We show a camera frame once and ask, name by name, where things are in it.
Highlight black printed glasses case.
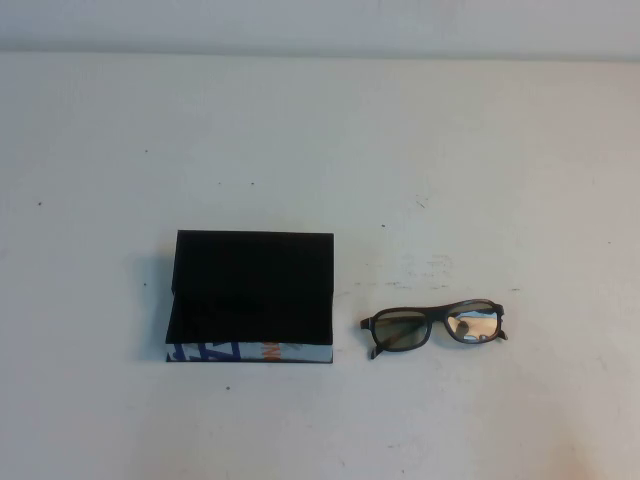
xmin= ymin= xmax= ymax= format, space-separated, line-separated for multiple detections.
xmin=164 ymin=229 xmax=335 ymax=370

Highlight black-framed glasses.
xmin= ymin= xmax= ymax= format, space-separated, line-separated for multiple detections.
xmin=358 ymin=298 xmax=507 ymax=361

